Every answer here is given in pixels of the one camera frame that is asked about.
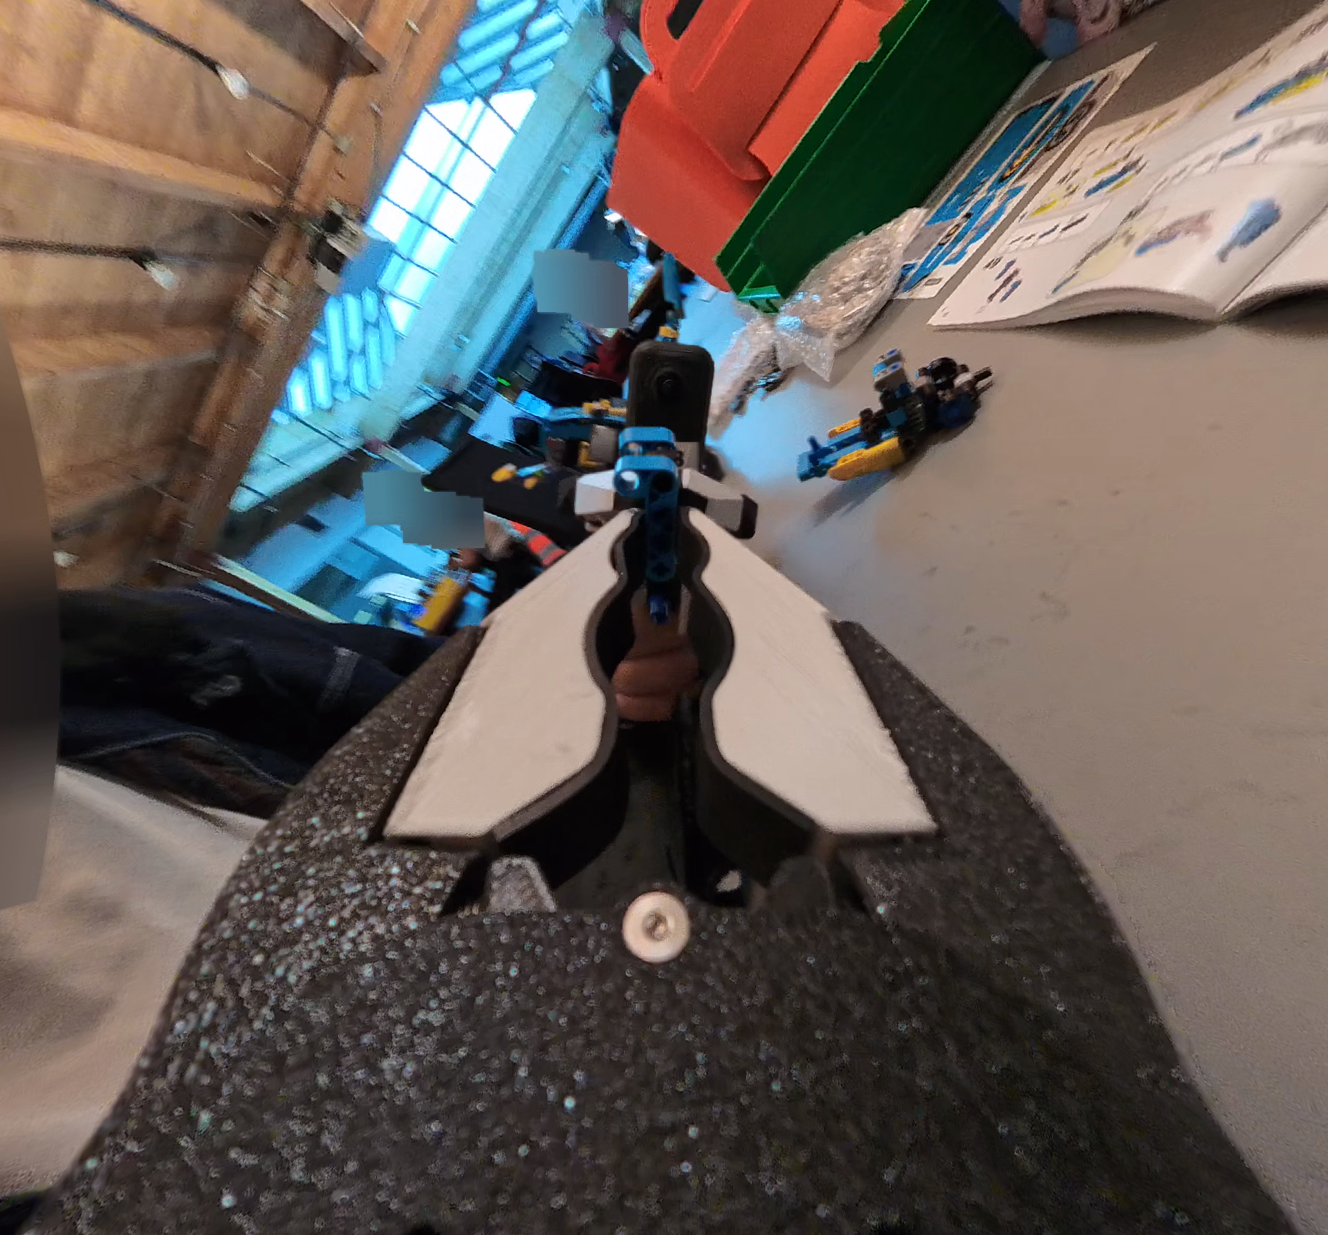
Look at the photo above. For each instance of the white shirt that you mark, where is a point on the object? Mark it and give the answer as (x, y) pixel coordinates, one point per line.
(114, 923)

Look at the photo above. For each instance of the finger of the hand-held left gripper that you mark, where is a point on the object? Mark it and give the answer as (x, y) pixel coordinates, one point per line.
(721, 506)
(596, 495)

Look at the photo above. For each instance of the green storage bin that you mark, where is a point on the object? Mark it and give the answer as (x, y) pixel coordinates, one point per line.
(891, 145)

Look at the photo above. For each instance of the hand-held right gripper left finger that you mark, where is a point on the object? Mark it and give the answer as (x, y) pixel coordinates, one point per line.
(497, 715)

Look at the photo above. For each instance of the blue sticker sheet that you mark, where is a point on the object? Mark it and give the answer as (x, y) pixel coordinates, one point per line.
(1016, 155)

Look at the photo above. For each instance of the blue yellow toy vehicle assembly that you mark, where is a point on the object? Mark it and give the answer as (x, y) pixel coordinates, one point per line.
(891, 419)

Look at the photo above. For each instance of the blue L-shaped brick beam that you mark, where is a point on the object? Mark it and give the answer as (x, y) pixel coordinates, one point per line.
(655, 529)

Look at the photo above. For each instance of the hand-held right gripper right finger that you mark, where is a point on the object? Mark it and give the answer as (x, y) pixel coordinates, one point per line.
(809, 715)

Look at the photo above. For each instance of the orange storage bin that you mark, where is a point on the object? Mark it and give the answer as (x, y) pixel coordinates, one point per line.
(726, 82)

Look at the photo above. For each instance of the toy tracked excavator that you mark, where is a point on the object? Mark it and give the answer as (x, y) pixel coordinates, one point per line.
(566, 435)

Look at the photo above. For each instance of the open instruction booklet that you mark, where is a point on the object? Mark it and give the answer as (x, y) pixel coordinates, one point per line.
(1161, 196)

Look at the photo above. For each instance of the grey desk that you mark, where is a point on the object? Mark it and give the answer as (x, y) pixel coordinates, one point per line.
(1089, 684)

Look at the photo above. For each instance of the clear plastic bag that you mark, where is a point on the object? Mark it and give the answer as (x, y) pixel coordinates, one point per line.
(850, 290)
(746, 362)

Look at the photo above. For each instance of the person's left forearm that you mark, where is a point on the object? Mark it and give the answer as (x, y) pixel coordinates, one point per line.
(227, 674)

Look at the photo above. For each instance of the person's left hand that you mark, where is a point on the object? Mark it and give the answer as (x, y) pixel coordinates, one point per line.
(654, 674)

